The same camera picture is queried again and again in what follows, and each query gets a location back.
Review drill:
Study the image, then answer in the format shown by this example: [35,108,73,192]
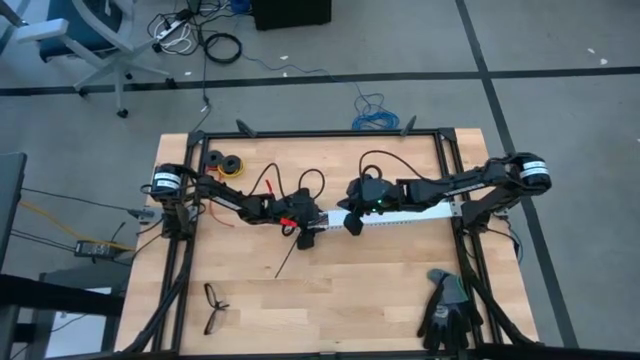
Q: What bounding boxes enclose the white slotted cable duct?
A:
[312,209,464,233]

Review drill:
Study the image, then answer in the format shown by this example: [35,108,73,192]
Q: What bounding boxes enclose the black corrugated cable conduit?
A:
[462,264,541,349]
[119,234,196,356]

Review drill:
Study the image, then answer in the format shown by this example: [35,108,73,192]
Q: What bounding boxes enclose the black right camera cable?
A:
[357,149,429,185]

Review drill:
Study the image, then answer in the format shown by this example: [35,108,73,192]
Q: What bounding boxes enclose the black eyeglasses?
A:
[201,281,232,337]

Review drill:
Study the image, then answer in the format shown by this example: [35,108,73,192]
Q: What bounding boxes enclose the blue coiled cable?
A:
[350,91,401,132]

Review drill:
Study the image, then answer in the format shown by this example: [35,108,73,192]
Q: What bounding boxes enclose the grey metal mounting bracket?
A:
[127,205,169,224]

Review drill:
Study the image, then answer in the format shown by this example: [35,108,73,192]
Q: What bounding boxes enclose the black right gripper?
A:
[337,175,401,237]

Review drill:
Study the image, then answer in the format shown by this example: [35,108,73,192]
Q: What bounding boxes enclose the black aluminium table frame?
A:
[113,116,549,360]

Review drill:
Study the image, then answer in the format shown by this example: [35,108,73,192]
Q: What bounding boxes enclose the long black zip tie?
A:
[273,238,302,280]

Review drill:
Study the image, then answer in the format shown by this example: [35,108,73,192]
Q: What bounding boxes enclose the dark grey panel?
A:
[0,151,29,261]

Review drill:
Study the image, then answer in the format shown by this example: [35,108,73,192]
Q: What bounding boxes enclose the white office chair blue seat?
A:
[0,0,177,120]

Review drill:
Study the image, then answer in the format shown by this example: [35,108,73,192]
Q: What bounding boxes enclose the black coiled cable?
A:
[203,31,245,66]

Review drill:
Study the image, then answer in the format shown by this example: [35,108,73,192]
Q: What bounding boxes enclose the long yellow cord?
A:
[18,199,137,252]

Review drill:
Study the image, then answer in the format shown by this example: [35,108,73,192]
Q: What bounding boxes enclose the black left camera cable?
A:
[247,162,327,200]

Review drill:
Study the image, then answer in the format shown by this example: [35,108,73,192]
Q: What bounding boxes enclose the black grey work glove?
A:
[416,268,486,355]

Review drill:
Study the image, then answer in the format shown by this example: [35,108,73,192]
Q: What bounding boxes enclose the black power adapter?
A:
[73,238,113,259]

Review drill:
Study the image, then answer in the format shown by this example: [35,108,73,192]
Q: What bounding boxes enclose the white power strip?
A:
[153,13,195,42]

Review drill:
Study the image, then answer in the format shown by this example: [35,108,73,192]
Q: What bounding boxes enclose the black camera cable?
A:
[247,162,327,200]
[357,149,429,185]

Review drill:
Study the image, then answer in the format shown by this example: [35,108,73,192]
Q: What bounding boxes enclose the black box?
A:
[249,0,334,32]

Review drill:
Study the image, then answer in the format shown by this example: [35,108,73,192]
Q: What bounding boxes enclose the black side table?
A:
[0,259,127,360]

